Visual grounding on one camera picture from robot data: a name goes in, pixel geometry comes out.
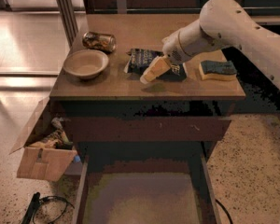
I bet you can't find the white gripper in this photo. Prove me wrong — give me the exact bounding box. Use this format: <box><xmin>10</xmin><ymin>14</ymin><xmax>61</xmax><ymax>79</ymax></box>
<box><xmin>140</xmin><ymin>31</ymin><xmax>189</xmax><ymax>84</ymax></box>

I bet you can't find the blue chip bag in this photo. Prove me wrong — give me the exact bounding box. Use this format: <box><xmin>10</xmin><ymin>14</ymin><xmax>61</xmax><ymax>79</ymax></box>
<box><xmin>124</xmin><ymin>48</ymin><xmax>188</xmax><ymax>81</ymax></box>

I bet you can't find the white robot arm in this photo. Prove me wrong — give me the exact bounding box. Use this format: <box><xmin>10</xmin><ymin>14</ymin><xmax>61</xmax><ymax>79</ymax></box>
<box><xmin>140</xmin><ymin>0</ymin><xmax>280</xmax><ymax>90</ymax></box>

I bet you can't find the brown wooden drawer cabinet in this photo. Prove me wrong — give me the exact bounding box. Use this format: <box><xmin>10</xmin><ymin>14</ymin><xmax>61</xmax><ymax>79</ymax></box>
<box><xmin>49</xmin><ymin>13</ymin><xmax>246</xmax><ymax>224</ymax></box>

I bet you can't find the top drawer front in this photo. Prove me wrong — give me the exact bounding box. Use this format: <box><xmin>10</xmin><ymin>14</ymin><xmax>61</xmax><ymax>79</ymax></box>
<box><xmin>64</xmin><ymin>117</ymin><xmax>231</xmax><ymax>142</ymax></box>

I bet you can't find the open middle drawer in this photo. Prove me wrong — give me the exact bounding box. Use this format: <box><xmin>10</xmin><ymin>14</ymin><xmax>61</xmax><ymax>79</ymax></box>
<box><xmin>71</xmin><ymin>155</ymin><xmax>221</xmax><ymax>224</ymax></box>

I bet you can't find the blue and yellow sponge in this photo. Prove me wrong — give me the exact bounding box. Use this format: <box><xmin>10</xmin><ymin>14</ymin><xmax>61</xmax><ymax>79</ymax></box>
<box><xmin>199</xmin><ymin>60</ymin><xmax>237</xmax><ymax>81</ymax></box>

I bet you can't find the crushed metal can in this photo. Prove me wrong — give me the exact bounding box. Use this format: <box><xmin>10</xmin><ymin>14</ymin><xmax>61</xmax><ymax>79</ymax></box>
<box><xmin>82</xmin><ymin>32</ymin><xmax>117</xmax><ymax>53</ymax></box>

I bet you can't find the beige ceramic bowl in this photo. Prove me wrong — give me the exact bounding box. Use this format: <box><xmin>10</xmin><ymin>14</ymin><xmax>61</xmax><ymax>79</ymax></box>
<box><xmin>63</xmin><ymin>49</ymin><xmax>109</xmax><ymax>80</ymax></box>

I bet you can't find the trash inside cardboard box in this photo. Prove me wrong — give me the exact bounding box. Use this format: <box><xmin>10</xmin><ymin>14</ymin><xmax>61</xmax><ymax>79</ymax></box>
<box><xmin>31</xmin><ymin>117</ymin><xmax>73</xmax><ymax>150</ymax></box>

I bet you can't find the cardboard box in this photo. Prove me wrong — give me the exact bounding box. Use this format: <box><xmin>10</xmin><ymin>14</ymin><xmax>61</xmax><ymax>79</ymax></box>
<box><xmin>10</xmin><ymin>97</ymin><xmax>77</xmax><ymax>181</ymax></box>

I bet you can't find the black stick on floor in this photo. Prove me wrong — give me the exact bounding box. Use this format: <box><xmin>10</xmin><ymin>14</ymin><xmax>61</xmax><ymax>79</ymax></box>
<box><xmin>21</xmin><ymin>192</ymin><xmax>40</xmax><ymax>224</ymax></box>

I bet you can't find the metal window frame post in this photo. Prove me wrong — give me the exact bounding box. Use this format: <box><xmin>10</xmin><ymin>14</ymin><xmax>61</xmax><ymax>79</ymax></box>
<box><xmin>56</xmin><ymin>0</ymin><xmax>78</xmax><ymax>47</ymax></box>

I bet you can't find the black cable right of drawer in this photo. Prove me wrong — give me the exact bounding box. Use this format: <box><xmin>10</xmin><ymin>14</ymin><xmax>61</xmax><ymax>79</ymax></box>
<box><xmin>215</xmin><ymin>199</ymin><xmax>234</xmax><ymax>224</ymax></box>

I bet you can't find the black cable on floor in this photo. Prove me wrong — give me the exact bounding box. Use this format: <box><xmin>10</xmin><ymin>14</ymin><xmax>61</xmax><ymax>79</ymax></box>
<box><xmin>31</xmin><ymin>195</ymin><xmax>76</xmax><ymax>224</ymax></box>

